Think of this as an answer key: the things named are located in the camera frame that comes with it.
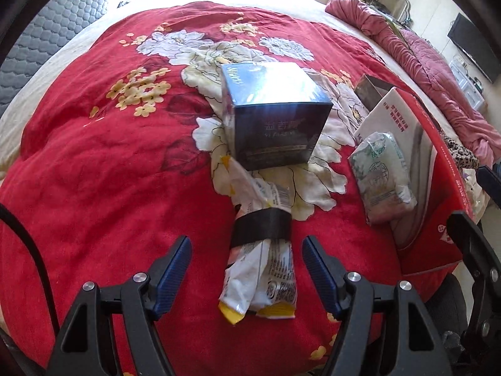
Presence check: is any yellow white snack packet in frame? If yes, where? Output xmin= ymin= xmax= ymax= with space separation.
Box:
xmin=217 ymin=156 xmax=298 ymax=326

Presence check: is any dressing table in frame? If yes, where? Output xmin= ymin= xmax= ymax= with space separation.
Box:
xmin=358 ymin=0 xmax=416 ymax=28

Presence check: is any red floral blanket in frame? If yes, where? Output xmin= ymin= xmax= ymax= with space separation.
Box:
xmin=0 ymin=1 xmax=482 ymax=376

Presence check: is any dressing table mirror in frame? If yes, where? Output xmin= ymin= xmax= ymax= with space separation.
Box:
xmin=381 ymin=0 xmax=411 ymax=22

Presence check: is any dark blue box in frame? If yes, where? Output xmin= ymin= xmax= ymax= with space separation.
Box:
xmin=220 ymin=62 xmax=334 ymax=171

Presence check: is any black elastic band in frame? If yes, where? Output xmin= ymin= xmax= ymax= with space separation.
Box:
xmin=228 ymin=208 xmax=292 ymax=249

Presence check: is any red tissue pack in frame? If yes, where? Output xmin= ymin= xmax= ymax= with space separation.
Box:
xmin=354 ymin=86 xmax=470 ymax=275

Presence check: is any leopard print scrunchie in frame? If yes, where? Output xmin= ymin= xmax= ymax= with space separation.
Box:
xmin=446 ymin=137 xmax=480 ymax=173

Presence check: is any wet wipes pack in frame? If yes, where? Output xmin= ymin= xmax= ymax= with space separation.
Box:
xmin=348 ymin=131 xmax=419 ymax=226

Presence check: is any pink quilt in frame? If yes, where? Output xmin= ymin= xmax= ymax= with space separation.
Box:
xmin=326 ymin=0 xmax=501 ymax=173

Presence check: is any black cable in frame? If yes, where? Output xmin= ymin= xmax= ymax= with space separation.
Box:
xmin=0 ymin=203 xmax=59 ymax=345

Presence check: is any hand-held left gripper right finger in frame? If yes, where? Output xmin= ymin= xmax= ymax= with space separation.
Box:
xmin=302 ymin=236 xmax=451 ymax=376

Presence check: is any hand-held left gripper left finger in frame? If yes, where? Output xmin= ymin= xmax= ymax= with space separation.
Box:
xmin=46 ymin=236 xmax=192 ymax=376

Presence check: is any white cabinet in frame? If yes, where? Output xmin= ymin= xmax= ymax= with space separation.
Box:
xmin=450 ymin=57 xmax=488 ymax=108

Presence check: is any grey quilted headboard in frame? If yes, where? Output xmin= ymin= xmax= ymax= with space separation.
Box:
xmin=0 ymin=0 xmax=120 ymax=122

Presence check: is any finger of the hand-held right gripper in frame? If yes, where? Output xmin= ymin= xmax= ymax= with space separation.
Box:
xmin=477 ymin=165 xmax=501 ymax=204
xmin=446 ymin=211 xmax=501 ymax=361

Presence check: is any black television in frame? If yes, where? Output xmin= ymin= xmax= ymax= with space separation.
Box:
xmin=447 ymin=13 xmax=499 ymax=84

